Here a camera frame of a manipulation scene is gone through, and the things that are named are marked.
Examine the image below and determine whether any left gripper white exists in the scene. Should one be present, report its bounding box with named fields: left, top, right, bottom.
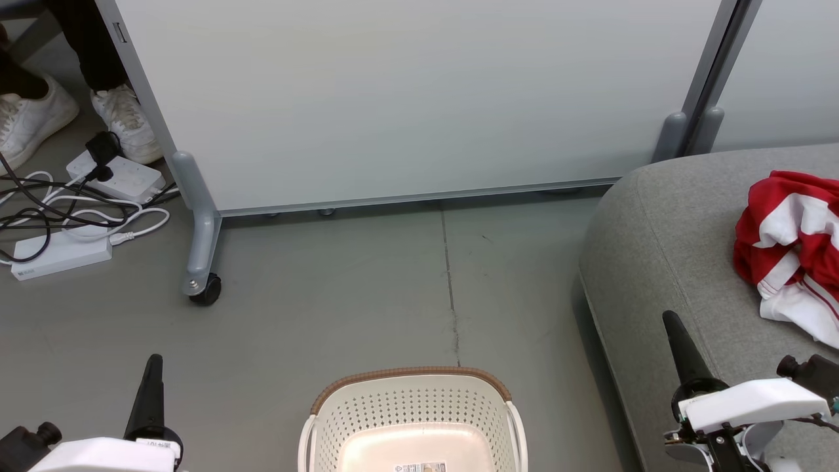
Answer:
left=28, top=354, right=185, bottom=472

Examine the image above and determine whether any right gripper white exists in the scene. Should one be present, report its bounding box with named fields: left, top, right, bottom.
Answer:
left=661, top=310, right=832, bottom=472

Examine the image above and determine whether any red and white garment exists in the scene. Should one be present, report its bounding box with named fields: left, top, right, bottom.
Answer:
left=732, top=170, right=839, bottom=350

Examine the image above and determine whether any cream perforated laundry basket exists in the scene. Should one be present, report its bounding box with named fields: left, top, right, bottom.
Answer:
left=298, top=366, right=529, bottom=472

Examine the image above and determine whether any grey fabric sofa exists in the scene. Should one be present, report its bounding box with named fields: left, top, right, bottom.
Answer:
left=577, top=142, right=839, bottom=472

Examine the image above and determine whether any black caster wheel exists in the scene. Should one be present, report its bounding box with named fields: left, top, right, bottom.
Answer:
left=188, top=273, right=223, bottom=307

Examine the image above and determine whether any long white power strip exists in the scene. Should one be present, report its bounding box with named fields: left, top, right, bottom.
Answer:
left=9, top=229, right=114, bottom=282

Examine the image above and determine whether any grey partition leg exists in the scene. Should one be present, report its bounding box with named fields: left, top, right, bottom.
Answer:
left=171, top=150, right=223, bottom=298

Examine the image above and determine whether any white power strip with plug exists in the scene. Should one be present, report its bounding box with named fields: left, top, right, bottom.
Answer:
left=65, top=149, right=166, bottom=205

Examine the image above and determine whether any black plug adapter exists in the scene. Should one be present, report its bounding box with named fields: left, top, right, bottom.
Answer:
left=85, top=130, right=123, bottom=184

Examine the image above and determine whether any white sneaker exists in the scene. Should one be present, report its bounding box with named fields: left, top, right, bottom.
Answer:
left=0, top=73, right=80, bottom=175
left=90, top=83, right=164, bottom=165

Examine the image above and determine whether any narrow white partition panel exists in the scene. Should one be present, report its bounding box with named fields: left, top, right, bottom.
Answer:
left=688, top=0, right=839, bottom=153

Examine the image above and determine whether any black trouser leg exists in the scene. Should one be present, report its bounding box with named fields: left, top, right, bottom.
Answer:
left=0, top=26, right=51, bottom=100
left=45, top=0, right=129, bottom=93

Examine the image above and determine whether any large white partition panel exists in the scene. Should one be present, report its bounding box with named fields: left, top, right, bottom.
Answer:
left=94, top=0, right=743, bottom=218

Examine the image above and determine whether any grey metal desk leg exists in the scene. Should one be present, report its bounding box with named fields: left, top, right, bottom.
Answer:
left=5, top=8, right=64, bottom=64

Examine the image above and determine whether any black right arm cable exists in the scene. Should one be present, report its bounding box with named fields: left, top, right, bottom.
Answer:
left=795, top=414, right=839, bottom=435

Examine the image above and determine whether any white cable bundle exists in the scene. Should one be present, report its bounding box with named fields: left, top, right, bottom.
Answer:
left=0, top=170, right=171, bottom=267

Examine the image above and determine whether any grey partition foot post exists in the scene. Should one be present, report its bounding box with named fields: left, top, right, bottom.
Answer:
left=652, top=111, right=688, bottom=164
left=688, top=106, right=726, bottom=155

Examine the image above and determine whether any black cable bundle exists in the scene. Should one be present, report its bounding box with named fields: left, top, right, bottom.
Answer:
left=0, top=150, right=179, bottom=264

